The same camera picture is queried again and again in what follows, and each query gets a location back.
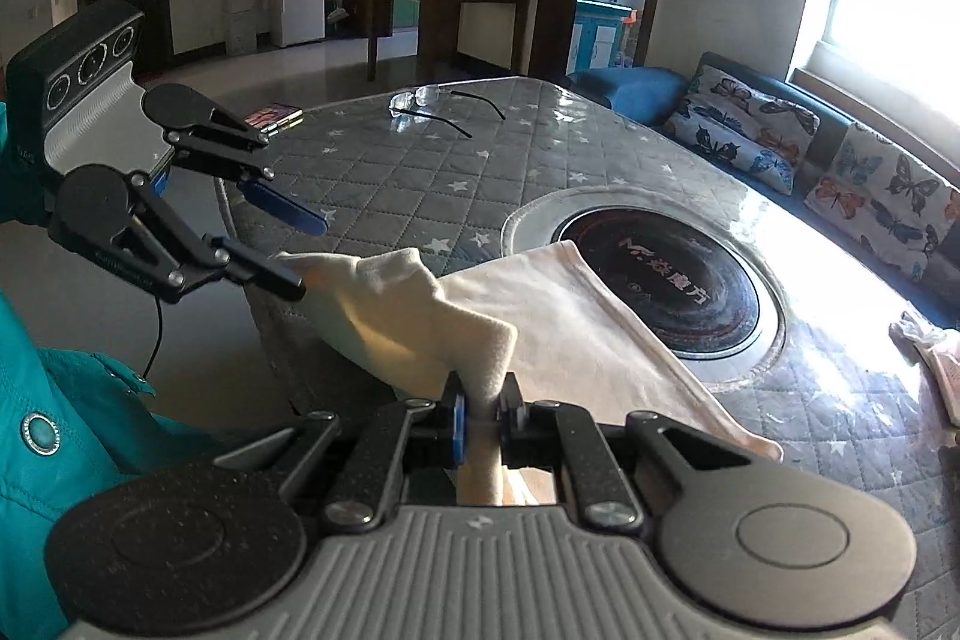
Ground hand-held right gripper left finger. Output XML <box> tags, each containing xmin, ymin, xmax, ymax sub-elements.
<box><xmin>216</xmin><ymin>371</ymin><xmax>470</xmax><ymax>533</ymax></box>

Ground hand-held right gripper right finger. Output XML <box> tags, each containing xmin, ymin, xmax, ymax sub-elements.
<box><xmin>498</xmin><ymin>373</ymin><xmax>760</xmax><ymax>530</ymax></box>

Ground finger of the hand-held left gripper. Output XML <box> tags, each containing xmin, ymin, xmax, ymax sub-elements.
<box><xmin>166</xmin><ymin>107</ymin><xmax>329</xmax><ymax>238</ymax></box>
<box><xmin>126</xmin><ymin>170</ymin><xmax>310</xmax><ymax>305</ymax></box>

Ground cream cloth garment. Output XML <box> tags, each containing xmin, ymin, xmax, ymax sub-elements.
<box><xmin>271</xmin><ymin>238</ymin><xmax>785</xmax><ymax>507</ymax></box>

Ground small colourful book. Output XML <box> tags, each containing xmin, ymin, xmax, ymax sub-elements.
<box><xmin>244</xmin><ymin>101</ymin><xmax>304</xmax><ymax>134</ymax></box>

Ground clear eyeglasses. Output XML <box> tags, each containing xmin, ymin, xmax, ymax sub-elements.
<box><xmin>388</xmin><ymin>83</ymin><xmax>506</xmax><ymax>140</ymax></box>

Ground black round induction cooktop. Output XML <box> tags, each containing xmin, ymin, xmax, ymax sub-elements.
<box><xmin>552</xmin><ymin>206</ymin><xmax>761</xmax><ymax>357</ymax></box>

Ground dark wooden bar table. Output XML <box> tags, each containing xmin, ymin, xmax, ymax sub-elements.
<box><xmin>365</xmin><ymin>0</ymin><xmax>534</xmax><ymax>83</ymax></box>

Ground person's teal jacket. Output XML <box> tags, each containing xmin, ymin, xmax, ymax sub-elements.
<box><xmin>0</xmin><ymin>290</ymin><xmax>301</xmax><ymax>640</ymax></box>

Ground blue sofa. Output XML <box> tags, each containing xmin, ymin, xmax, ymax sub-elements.
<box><xmin>564</xmin><ymin>50</ymin><xmax>960</xmax><ymax>314</ymax></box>

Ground blue cabinet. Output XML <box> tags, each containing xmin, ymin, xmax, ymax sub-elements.
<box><xmin>573</xmin><ymin>0</ymin><xmax>640</xmax><ymax>76</ymax></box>

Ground butterfly print cushion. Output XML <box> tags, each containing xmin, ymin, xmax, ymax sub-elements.
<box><xmin>802</xmin><ymin>122</ymin><xmax>960</xmax><ymax>286</ymax></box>
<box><xmin>663</xmin><ymin>65</ymin><xmax>821</xmax><ymax>196</ymax></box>

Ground white crumpled cloth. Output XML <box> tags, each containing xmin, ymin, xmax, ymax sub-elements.
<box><xmin>888</xmin><ymin>310</ymin><xmax>960</xmax><ymax>428</ymax></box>

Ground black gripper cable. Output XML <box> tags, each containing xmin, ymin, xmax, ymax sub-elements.
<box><xmin>138</xmin><ymin>293</ymin><xmax>164</xmax><ymax>383</ymax></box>

